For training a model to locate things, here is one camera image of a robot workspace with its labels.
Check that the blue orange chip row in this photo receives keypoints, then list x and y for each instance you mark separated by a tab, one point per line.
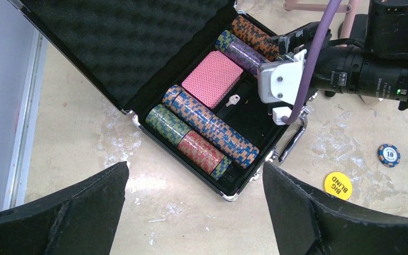
208	124

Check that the single blue ten chip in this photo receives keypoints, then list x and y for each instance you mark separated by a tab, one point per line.
389	155

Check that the small silver case key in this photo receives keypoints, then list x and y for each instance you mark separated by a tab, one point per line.
233	100

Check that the orange black chip row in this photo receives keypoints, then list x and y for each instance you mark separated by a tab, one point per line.
254	37

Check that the black aluminium poker case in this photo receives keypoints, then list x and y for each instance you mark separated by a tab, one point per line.
134	51

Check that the yellow big blind button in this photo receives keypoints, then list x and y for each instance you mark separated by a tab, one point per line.
339	185

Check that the pink tripod music stand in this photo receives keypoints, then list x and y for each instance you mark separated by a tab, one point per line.
350	11

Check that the small green blue chip stack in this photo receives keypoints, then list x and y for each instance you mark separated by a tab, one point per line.
224	40

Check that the green red chip row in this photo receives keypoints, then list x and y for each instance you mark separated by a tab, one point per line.
189	142

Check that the pink playing card deck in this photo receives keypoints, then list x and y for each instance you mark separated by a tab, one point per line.
212	79

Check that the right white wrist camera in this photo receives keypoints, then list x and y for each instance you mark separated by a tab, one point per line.
279	81

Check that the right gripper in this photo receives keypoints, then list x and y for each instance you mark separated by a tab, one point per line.
293	42

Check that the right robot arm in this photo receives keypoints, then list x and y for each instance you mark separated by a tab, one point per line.
375	65

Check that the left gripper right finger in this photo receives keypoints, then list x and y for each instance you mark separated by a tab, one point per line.
307	220

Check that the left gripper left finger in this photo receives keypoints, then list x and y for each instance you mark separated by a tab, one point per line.
79	219

